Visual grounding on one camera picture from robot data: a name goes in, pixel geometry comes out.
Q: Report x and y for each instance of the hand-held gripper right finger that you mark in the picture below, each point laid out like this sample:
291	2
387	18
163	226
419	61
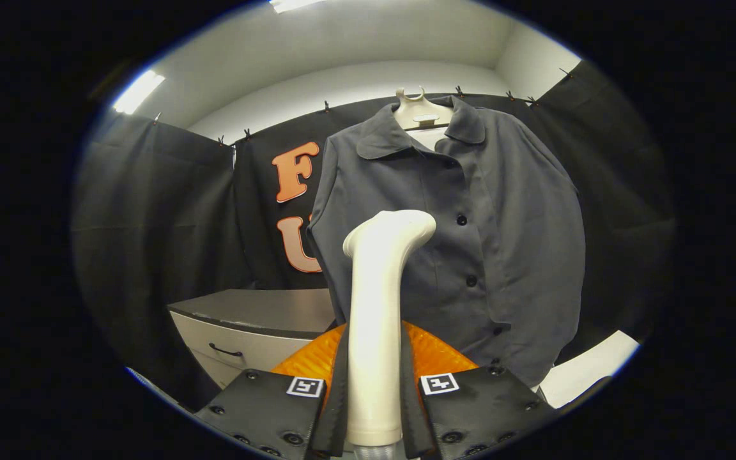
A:
409	409

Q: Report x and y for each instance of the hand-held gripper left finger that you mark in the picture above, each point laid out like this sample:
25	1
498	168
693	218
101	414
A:
339	396

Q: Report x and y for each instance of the white garment steamer head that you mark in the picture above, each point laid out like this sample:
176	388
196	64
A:
374	319

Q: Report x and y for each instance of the dark grey button shirt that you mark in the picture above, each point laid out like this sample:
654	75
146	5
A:
515	243

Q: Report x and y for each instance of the grey top drawer cabinet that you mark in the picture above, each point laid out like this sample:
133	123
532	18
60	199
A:
246	310

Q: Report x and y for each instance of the white table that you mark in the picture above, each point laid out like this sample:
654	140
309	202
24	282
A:
588	367

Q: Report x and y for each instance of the black backdrop cloth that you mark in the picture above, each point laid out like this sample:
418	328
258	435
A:
151	223

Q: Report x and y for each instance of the cream mannequin torso stand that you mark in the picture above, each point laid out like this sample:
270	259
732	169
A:
416	115

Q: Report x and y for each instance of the small ceiling light panel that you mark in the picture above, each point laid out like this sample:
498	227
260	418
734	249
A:
138	92

